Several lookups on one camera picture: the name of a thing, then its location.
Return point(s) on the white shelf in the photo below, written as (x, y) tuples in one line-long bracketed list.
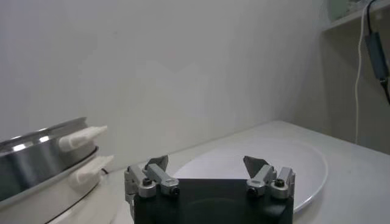
[(353, 18)]

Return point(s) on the white round plate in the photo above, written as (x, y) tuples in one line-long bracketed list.
[(304, 170)]

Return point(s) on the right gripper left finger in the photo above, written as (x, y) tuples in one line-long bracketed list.
[(158, 175)]

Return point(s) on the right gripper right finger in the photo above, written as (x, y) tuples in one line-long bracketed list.
[(262, 176)]

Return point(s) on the pale green shelf item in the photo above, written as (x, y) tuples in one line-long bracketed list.
[(339, 9)]

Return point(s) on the stainless steel steamer basket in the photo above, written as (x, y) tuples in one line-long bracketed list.
[(33, 164)]

